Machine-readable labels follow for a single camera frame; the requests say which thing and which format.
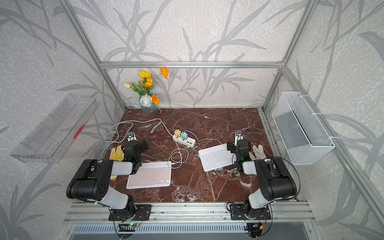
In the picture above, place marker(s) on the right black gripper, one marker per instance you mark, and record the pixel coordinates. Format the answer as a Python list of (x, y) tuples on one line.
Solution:
[(250, 144)]

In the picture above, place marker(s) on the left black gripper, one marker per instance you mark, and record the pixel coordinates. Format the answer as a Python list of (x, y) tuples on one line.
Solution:
[(141, 146)]

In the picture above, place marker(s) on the white wireless keyboard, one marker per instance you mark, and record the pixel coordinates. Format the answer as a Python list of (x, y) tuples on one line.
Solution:
[(216, 157)]

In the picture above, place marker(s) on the yellow USB charger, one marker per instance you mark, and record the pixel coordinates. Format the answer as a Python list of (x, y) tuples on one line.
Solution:
[(178, 133)]

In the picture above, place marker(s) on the white power strip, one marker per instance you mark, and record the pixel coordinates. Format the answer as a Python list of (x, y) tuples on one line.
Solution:
[(189, 142)]

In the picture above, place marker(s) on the teal USB charger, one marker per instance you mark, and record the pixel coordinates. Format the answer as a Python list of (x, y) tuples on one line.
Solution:
[(184, 135)]

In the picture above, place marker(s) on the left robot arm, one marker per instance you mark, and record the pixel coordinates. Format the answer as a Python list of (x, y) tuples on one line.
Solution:
[(92, 180)]

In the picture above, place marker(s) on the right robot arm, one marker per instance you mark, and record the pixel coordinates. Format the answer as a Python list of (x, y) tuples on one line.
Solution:
[(275, 180)]

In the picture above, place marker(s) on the yellow work glove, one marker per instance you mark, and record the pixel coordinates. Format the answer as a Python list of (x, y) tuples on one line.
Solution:
[(117, 154)]

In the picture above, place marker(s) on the white work glove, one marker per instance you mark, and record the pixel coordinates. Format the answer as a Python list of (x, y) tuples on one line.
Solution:
[(257, 153)]

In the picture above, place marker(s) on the glass vase with flowers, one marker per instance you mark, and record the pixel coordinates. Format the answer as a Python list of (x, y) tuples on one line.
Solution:
[(148, 101)]

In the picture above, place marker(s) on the red pen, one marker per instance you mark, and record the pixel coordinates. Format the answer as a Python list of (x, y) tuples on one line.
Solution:
[(78, 132)]

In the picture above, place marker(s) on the pink wireless keyboard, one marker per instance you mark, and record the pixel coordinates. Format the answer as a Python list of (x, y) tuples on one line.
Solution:
[(151, 175)]

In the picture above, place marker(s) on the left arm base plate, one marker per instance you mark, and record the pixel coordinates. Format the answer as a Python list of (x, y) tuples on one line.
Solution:
[(140, 212)]

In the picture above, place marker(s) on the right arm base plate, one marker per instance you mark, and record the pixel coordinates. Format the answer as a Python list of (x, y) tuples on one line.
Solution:
[(246, 212)]

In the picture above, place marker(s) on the white wire mesh basket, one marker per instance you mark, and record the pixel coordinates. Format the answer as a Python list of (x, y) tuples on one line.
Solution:
[(303, 135)]

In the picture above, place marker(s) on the aluminium front rail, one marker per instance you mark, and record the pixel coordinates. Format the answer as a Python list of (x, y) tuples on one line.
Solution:
[(198, 212)]

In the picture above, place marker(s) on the clear plastic wall shelf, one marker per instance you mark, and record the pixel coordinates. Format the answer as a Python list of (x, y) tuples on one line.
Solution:
[(52, 138)]

